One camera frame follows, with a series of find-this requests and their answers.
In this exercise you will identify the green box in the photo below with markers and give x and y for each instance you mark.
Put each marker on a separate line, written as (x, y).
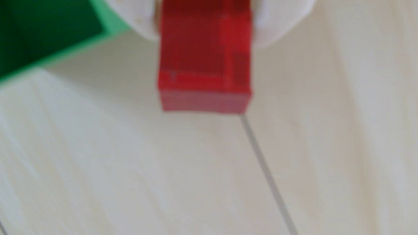
(42, 29)

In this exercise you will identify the red block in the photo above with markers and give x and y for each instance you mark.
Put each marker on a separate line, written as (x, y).
(204, 58)

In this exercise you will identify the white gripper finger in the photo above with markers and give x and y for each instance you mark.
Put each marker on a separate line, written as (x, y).
(280, 19)
(137, 16)

